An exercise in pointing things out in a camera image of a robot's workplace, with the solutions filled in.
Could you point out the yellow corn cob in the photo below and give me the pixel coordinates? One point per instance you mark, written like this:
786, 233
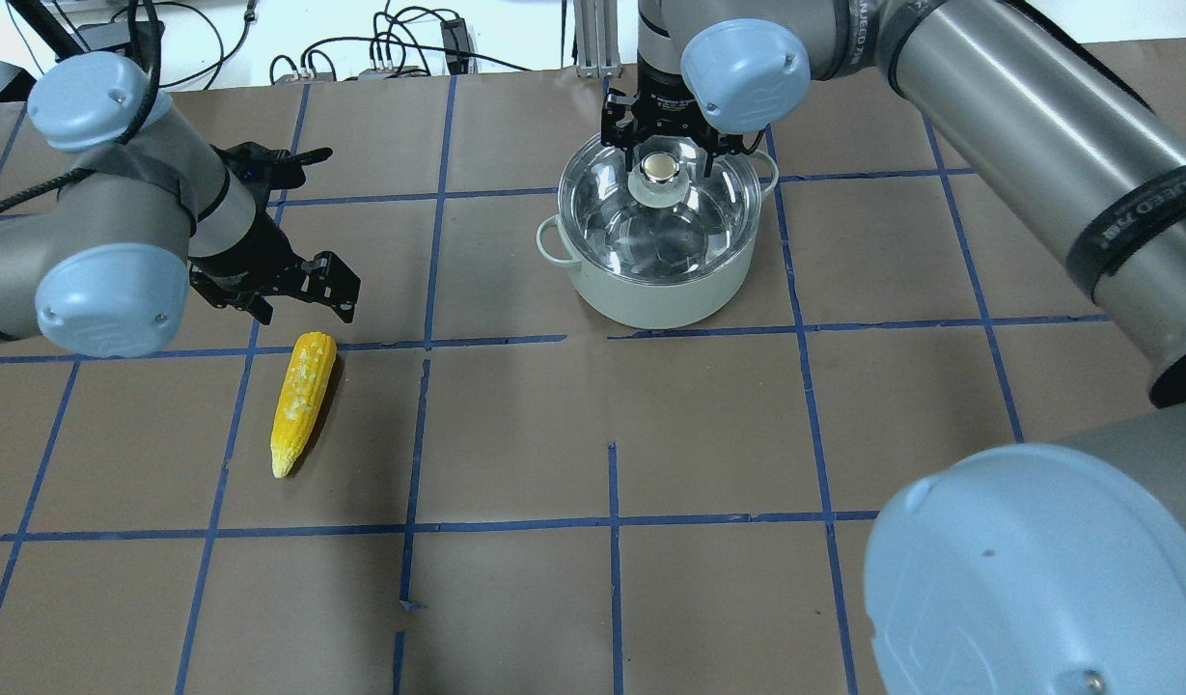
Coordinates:
301, 396

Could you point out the glass pot lid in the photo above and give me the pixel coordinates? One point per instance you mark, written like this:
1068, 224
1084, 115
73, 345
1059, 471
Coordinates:
661, 223

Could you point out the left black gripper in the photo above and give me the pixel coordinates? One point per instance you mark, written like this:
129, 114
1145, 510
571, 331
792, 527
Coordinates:
248, 239

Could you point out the aluminium frame post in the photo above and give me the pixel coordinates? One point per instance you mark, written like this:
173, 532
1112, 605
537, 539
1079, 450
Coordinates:
605, 37

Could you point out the pale green cooking pot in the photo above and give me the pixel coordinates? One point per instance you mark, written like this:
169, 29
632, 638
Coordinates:
646, 307

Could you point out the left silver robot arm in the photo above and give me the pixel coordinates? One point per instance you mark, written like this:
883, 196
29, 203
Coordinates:
100, 260

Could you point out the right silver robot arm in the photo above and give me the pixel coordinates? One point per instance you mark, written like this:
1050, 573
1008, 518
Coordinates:
893, 324

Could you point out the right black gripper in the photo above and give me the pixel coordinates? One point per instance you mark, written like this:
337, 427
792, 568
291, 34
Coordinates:
663, 102

